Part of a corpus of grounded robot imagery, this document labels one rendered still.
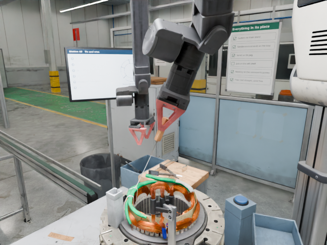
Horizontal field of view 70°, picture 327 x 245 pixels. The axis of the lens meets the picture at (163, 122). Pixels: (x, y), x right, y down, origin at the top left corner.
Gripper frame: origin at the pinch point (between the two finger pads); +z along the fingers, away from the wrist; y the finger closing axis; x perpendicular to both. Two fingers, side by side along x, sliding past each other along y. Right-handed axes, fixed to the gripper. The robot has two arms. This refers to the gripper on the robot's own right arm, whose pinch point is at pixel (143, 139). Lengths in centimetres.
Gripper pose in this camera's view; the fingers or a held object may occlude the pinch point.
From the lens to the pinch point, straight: 97.1
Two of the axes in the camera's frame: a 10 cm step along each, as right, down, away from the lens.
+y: -2.9, 2.4, -9.3
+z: 0.1, 9.7, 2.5
